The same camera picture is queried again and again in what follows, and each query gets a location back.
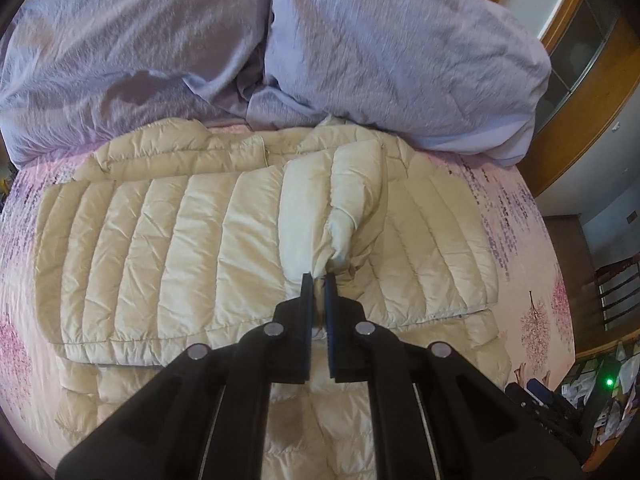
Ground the stained lavender pillow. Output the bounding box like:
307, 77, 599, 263
0, 0, 276, 168

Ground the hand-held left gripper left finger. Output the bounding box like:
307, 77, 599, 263
55, 274, 315, 480

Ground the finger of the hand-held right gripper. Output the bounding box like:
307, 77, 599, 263
526, 379, 552, 404

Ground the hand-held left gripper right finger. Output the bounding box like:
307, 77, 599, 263
324, 274, 585, 480

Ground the wooden door frame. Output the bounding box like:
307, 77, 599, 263
440, 0, 640, 197

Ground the cream puffer jacket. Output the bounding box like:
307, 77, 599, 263
32, 115, 513, 480

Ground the pink floral bed sheet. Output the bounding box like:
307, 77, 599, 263
0, 120, 576, 480

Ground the dark wooden chair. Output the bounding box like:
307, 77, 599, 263
594, 254, 640, 332

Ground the plain lavender pillow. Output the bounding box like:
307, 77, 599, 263
247, 0, 552, 168

